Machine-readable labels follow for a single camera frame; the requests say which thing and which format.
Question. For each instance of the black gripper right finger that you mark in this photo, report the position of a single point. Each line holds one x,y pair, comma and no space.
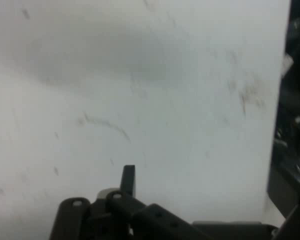
298,222

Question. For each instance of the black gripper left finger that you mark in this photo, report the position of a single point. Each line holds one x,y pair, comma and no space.
120,212

